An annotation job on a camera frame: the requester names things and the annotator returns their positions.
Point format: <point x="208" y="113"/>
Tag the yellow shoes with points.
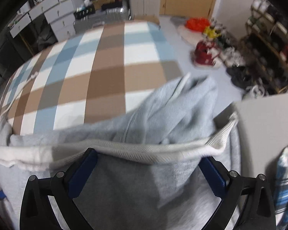
<point x="211" y="33"/>

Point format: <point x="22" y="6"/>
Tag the brown cardboard box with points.
<point x="149" y="18"/>

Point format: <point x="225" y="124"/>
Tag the orange plastic bag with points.
<point x="197" y="24"/>

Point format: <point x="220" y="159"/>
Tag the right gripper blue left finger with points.
<point x="36" y="210"/>

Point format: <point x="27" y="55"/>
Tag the black backpack under desk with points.
<point x="45" y="38"/>

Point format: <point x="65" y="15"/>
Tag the red sneakers on floor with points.
<point x="206" y="54"/>

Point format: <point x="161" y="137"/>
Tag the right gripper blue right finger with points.
<point x="258" y="211"/>

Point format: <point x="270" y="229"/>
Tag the checkered bed sheet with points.
<point x="96" y="75"/>

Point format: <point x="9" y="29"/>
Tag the blue plaid cloth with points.
<point x="281" y="191"/>

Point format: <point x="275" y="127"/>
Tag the grey hoodie with print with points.
<point x="147" y="174"/>

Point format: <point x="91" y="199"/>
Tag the silver aluminium suitcase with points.
<point x="107" y="16"/>

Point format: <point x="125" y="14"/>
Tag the wooden shoe rack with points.
<point x="267" y="39"/>

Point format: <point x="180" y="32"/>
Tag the white drawer desk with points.
<point x="59" y="14"/>

